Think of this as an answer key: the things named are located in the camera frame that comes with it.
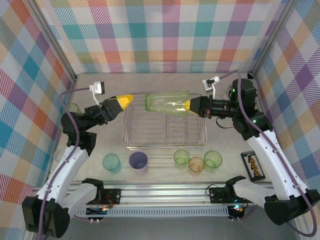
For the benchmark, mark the black abacus with orange beads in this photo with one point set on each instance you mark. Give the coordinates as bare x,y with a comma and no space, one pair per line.
252,166

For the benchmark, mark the tall pale green cup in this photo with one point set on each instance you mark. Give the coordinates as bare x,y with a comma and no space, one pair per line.
73,108

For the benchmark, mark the orange translucent cup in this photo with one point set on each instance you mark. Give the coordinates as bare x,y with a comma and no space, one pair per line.
196,166

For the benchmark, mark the thin aluminium floor rail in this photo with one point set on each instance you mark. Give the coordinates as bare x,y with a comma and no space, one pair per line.
260,100
72,86

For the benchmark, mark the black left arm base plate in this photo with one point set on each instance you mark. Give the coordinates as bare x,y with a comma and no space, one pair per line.
115,196

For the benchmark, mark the wide aluminium extrusion rail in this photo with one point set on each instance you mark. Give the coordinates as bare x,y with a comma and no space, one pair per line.
162,197

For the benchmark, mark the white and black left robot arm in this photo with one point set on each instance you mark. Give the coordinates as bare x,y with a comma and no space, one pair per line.
72,160

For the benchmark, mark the aluminium frame post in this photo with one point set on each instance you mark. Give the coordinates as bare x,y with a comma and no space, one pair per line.
271,37
51,37

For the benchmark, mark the medium green translucent cup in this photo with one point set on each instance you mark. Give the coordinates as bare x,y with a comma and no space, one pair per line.
212,165

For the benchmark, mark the purple opaque cup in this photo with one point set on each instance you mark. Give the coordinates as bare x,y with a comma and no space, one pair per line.
138,170

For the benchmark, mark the teal translucent cup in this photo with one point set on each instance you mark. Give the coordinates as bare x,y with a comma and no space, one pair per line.
111,165

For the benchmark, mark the clear colourless cup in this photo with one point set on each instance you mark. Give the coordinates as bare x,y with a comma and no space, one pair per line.
58,156

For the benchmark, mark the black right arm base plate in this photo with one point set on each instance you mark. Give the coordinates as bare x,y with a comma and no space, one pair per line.
217,195

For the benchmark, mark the tall clear green cup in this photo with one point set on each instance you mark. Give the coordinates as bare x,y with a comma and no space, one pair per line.
162,103

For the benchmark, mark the small light green cup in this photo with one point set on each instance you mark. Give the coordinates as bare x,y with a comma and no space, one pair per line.
181,160

